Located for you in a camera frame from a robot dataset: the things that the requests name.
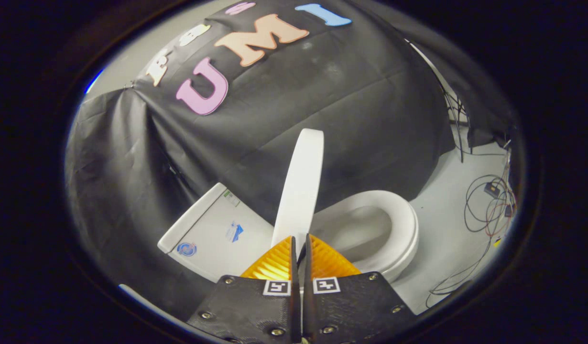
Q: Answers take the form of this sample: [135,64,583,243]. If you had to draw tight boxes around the red cable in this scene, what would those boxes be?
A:
[485,186,517,239]

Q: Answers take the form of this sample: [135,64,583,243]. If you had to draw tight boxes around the black cable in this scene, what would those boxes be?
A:
[425,174,514,309]

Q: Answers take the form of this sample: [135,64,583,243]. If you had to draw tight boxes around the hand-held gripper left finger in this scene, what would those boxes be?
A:
[186,235,302,344]

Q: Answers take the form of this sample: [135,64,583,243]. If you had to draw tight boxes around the black backdrop cloth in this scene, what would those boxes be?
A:
[65,0,514,321]

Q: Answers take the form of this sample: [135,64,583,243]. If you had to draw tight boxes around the white toilet lid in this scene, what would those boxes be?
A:
[271,128,324,254]

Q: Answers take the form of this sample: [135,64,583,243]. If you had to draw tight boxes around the white toilet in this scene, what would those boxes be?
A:
[158,183,419,287]

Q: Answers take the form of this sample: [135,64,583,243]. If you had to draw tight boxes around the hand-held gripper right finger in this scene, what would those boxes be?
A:
[302,233,416,344]

